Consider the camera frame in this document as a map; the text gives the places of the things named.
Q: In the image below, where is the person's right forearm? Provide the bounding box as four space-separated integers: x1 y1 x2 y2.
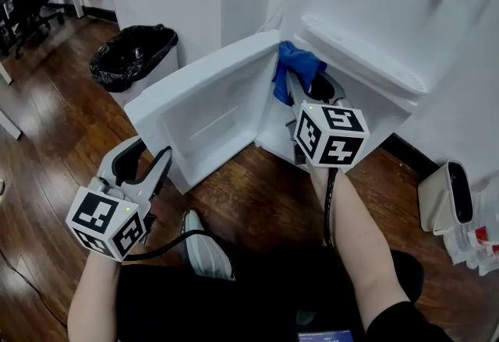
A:
310 167 412 333

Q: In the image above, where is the white metal desk frame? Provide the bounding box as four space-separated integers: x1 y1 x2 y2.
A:
0 58 23 141

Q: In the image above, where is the beige small bin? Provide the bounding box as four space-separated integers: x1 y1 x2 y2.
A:
417 160 475 236

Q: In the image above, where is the grey shoe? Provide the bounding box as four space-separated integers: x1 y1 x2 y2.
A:
181 210 235 281

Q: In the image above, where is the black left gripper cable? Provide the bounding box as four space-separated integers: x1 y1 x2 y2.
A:
124 229 237 281

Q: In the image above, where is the white water dispenser cabinet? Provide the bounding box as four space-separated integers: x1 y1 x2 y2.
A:
255 0 496 176

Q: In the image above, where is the white panel piece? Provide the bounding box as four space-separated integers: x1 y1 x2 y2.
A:
123 29 281 196

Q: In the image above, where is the person's left forearm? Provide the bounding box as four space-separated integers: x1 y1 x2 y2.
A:
66 250 122 342

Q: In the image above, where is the person's black clothing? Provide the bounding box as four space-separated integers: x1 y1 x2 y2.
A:
115 242 455 342

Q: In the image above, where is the thin black floor cable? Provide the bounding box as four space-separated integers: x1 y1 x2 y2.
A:
0 246 69 328

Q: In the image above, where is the white bin with black bag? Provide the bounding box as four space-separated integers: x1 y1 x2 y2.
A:
89 23 180 108

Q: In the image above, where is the clear water bottle red label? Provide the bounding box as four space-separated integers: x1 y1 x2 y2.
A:
442 192 499 277

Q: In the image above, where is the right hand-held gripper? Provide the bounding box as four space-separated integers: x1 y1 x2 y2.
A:
285 69 370 169

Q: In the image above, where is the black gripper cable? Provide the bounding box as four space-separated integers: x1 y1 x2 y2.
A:
323 167 341 250
124 229 237 281

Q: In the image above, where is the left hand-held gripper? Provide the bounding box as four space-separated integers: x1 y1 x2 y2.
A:
65 136 173 262

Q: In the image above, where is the black device with screen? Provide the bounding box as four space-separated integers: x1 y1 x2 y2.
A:
298 329 354 342

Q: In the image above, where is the black office chair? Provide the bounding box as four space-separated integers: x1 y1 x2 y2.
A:
0 0 65 59

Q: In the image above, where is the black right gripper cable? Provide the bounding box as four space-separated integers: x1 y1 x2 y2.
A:
323 167 341 250

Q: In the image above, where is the blue cloth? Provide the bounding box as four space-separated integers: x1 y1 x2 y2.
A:
271 40 327 106

